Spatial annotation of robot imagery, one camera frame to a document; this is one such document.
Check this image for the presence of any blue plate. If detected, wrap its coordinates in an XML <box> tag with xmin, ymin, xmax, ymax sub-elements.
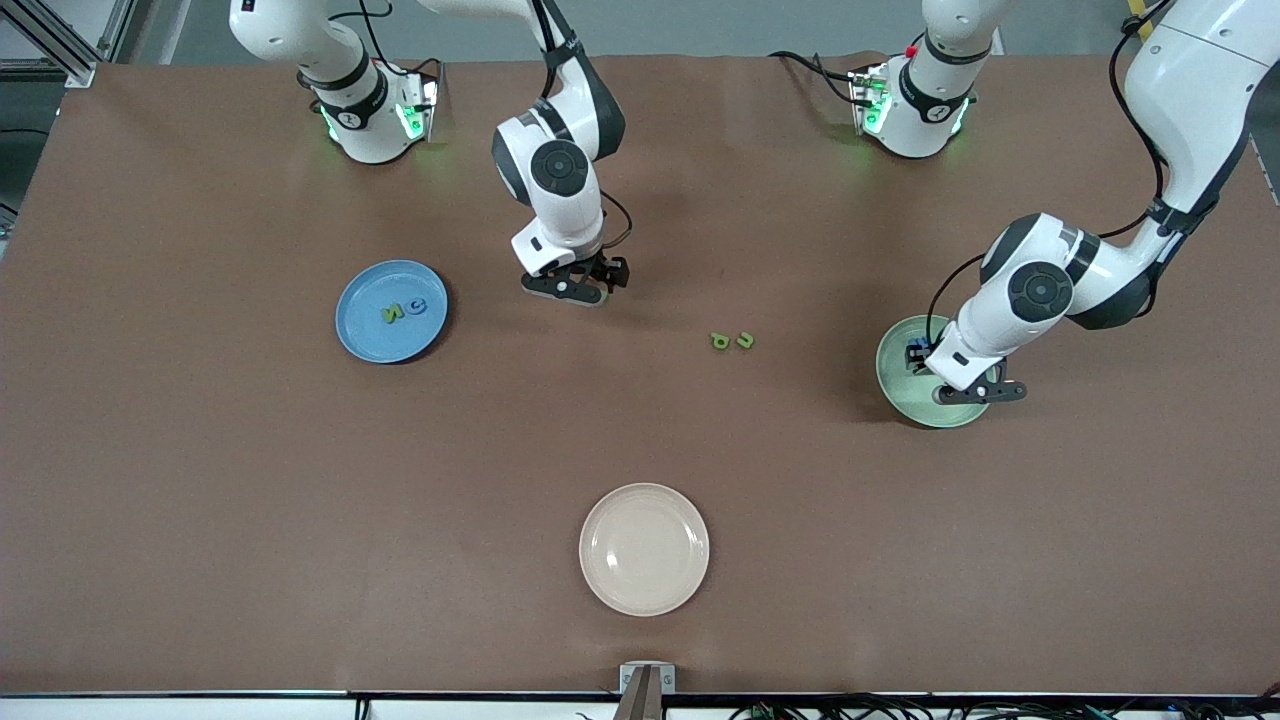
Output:
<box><xmin>335</xmin><ymin>260</ymin><xmax>449</xmax><ymax>365</ymax></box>

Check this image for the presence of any brown table mat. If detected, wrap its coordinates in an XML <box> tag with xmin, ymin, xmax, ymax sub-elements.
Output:
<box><xmin>0</xmin><ymin>52</ymin><xmax>1280</xmax><ymax>696</ymax></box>

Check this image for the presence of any beige plate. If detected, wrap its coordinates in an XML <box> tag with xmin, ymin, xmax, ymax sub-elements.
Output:
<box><xmin>579</xmin><ymin>483</ymin><xmax>711</xmax><ymax>618</ymax></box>

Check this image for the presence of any black base cable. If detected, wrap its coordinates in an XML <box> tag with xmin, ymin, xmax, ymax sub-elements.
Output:
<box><xmin>768</xmin><ymin>50</ymin><xmax>863</xmax><ymax>106</ymax></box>

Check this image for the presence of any green plate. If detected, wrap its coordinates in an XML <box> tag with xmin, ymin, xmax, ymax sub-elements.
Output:
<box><xmin>875</xmin><ymin>315</ymin><xmax>998</xmax><ymax>430</ymax></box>

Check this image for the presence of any grey metal bracket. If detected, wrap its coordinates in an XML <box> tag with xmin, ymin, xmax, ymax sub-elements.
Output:
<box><xmin>619</xmin><ymin>662</ymin><xmax>677</xmax><ymax>720</ymax></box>

